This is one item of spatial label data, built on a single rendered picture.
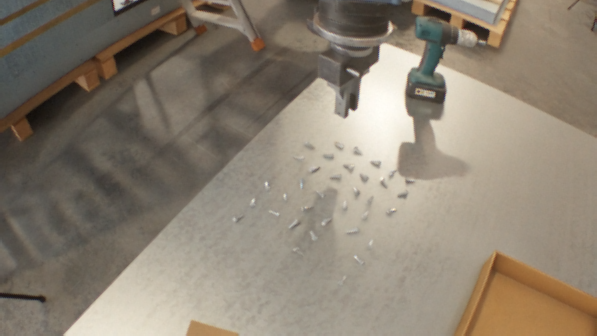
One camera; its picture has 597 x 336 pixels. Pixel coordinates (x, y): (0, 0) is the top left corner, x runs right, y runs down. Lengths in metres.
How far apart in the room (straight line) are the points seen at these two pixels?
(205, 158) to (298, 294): 1.21
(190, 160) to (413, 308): 1.35
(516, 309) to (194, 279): 0.60
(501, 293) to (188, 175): 1.39
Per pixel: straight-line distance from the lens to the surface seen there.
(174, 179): 1.74
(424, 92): 1.04
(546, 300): 0.80
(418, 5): 3.25
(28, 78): 2.45
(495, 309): 0.73
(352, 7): 0.60
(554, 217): 0.94
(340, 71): 0.67
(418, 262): 0.72
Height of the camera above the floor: 1.26
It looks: 45 degrees down
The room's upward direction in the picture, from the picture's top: 1 degrees clockwise
